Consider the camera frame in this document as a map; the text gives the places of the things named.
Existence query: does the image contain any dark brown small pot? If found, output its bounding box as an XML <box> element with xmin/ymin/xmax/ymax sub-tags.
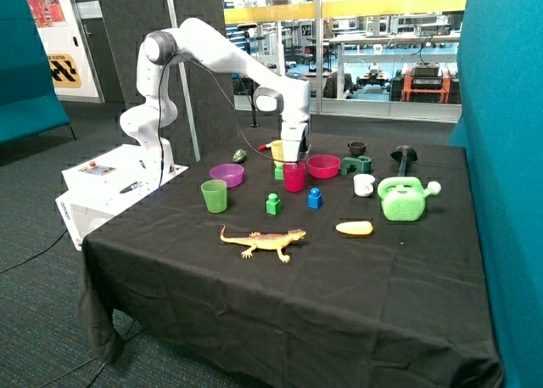
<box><xmin>348</xmin><ymin>141</ymin><xmax>367</xmax><ymax>157</ymax></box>

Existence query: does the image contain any green plastic cup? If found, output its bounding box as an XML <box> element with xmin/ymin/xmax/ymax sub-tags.
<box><xmin>200</xmin><ymin>179</ymin><xmax>227</xmax><ymax>214</ymax></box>

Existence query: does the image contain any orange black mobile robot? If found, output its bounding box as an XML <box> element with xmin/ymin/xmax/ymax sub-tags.
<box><xmin>400</xmin><ymin>63</ymin><xmax>451</xmax><ymax>104</ymax></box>

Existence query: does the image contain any green toy block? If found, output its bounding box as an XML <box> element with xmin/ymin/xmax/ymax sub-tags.
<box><xmin>274</xmin><ymin>162</ymin><xmax>283</xmax><ymax>181</ymax></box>
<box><xmin>266</xmin><ymin>193</ymin><xmax>282</xmax><ymax>216</ymax></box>

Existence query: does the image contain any green toy watering can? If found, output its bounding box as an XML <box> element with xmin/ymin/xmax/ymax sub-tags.
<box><xmin>378</xmin><ymin>177</ymin><xmax>441</xmax><ymax>222</ymax></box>

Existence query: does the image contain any green toy pepper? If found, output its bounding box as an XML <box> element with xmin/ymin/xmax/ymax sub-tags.
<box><xmin>232</xmin><ymin>149</ymin><xmax>248</xmax><ymax>164</ymax></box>

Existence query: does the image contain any white lab table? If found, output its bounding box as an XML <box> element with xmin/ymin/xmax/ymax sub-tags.
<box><xmin>322</xmin><ymin>33</ymin><xmax>461</xmax><ymax>104</ymax></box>

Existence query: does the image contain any purple plastic bowl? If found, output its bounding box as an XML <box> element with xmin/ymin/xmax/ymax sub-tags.
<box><xmin>210</xmin><ymin>163</ymin><xmax>244</xmax><ymax>188</ymax></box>

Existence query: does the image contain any teal sofa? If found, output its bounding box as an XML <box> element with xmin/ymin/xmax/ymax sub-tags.
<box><xmin>0</xmin><ymin>0</ymin><xmax>70</xmax><ymax>143</ymax></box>

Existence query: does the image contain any black tablecloth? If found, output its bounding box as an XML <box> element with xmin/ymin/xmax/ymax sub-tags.
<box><xmin>77</xmin><ymin>139</ymin><xmax>504</xmax><ymax>387</ymax></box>

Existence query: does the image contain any green toy block front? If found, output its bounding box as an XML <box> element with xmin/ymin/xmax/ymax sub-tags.
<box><xmin>266</xmin><ymin>193</ymin><xmax>282</xmax><ymax>216</ymax></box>

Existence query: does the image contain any red wall poster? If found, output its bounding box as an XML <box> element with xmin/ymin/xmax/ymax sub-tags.
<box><xmin>26</xmin><ymin>0</ymin><xmax>67</xmax><ymax>28</ymax></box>

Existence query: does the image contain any yellow black sign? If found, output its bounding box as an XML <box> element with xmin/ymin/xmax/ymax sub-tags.
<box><xmin>48</xmin><ymin>53</ymin><xmax>81</xmax><ymax>89</ymax></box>

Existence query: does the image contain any orange toy lizard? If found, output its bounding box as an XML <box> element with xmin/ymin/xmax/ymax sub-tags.
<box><xmin>220</xmin><ymin>225</ymin><xmax>306</xmax><ymax>263</ymax></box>

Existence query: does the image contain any red plastic cup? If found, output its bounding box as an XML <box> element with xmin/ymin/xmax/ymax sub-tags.
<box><xmin>283</xmin><ymin>162</ymin><xmax>305</xmax><ymax>193</ymax></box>

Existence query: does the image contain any red white marker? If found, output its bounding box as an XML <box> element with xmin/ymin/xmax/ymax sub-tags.
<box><xmin>258</xmin><ymin>143</ymin><xmax>272</xmax><ymax>152</ymax></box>

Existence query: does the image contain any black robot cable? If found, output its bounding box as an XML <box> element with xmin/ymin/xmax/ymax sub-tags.
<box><xmin>157</xmin><ymin>53</ymin><xmax>284</xmax><ymax>192</ymax></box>

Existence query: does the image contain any pink plastic bowl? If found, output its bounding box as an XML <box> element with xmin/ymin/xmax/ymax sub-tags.
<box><xmin>307</xmin><ymin>155</ymin><xmax>341</xmax><ymax>179</ymax></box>

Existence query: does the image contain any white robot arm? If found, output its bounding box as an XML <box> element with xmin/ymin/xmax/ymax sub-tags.
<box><xmin>120</xmin><ymin>18</ymin><xmax>311</xmax><ymax>168</ymax></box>

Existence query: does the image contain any white small cup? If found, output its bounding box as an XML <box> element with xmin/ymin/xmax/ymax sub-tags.
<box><xmin>353</xmin><ymin>173</ymin><xmax>375</xmax><ymax>197</ymax></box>

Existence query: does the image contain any yellow plastic cup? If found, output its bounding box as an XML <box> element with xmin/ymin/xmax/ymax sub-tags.
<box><xmin>271</xmin><ymin>139</ymin><xmax>283</xmax><ymax>165</ymax></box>

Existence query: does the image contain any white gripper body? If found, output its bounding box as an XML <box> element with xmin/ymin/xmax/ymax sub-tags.
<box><xmin>281</xmin><ymin>121</ymin><xmax>309</xmax><ymax>162</ymax></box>

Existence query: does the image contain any teal partition panel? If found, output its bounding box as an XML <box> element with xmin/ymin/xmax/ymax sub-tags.
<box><xmin>449</xmin><ymin>0</ymin><xmax>542</xmax><ymax>387</ymax></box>

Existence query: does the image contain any dark green arch block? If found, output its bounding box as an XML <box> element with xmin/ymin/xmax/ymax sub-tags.
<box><xmin>340</xmin><ymin>155</ymin><xmax>372</xmax><ymax>175</ymax></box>

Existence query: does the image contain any yellow toy corn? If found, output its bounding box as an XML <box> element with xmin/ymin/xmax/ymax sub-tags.
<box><xmin>335</xmin><ymin>221</ymin><xmax>373</xmax><ymax>236</ymax></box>

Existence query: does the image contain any white robot control box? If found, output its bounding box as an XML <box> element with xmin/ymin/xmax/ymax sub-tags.
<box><xmin>56</xmin><ymin>144</ymin><xmax>187</xmax><ymax>250</ymax></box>

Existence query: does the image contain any blue toy block front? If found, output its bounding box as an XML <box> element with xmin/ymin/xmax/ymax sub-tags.
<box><xmin>307</xmin><ymin>187</ymin><xmax>322</xmax><ymax>210</ymax></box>

